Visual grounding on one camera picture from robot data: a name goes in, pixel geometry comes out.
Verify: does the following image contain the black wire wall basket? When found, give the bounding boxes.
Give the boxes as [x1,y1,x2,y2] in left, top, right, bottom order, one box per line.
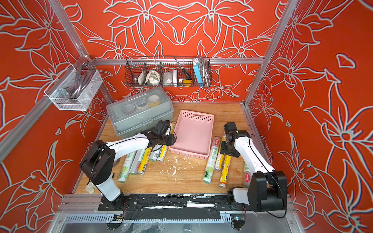
[125,56,212,87]

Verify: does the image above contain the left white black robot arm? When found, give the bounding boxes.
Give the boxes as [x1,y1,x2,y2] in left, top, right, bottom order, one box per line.
[80,120,176,206]

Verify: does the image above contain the white red label wrap roll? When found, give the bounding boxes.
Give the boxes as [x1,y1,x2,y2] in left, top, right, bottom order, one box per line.
[244,164,252,187]

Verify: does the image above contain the blue box in wire basket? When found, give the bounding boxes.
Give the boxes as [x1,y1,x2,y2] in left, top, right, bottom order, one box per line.
[193,58,204,87]

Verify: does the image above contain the green white roll far left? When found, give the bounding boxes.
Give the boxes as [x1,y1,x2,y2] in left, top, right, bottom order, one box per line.
[117,151,137,183]

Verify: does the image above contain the silver foil wrap roll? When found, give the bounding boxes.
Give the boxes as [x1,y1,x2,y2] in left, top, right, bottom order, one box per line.
[149,145,163,162]

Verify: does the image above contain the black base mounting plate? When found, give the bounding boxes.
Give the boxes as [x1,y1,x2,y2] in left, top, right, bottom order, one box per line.
[98,193,246,212]

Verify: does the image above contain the green white wrap roll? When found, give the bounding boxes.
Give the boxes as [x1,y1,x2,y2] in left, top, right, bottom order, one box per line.
[203,137,221,184]

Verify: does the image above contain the white glove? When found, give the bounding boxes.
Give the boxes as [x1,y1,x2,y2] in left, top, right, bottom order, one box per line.
[85,183,95,194]

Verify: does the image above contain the silver green wrap roll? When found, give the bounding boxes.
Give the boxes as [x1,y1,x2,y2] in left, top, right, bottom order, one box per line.
[129,149,146,175]

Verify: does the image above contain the grey translucent storage box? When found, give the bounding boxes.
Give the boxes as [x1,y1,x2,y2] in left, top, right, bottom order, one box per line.
[106,87,174,139]

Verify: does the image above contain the yellow orange wrap roll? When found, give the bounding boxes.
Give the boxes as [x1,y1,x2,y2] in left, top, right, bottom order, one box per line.
[219,155,231,188]

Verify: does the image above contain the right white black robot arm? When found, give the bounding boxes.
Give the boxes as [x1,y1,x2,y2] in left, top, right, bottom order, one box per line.
[222,122,287,212]

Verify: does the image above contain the pink plastic basket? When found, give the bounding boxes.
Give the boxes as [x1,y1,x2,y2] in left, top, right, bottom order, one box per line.
[169,110,215,160]

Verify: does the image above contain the clear plastic wall bin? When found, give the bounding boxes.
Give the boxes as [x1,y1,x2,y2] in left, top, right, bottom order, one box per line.
[44,65,103,111]

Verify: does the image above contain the grey cables in bin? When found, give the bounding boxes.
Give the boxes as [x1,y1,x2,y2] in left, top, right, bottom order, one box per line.
[62,59,94,99]

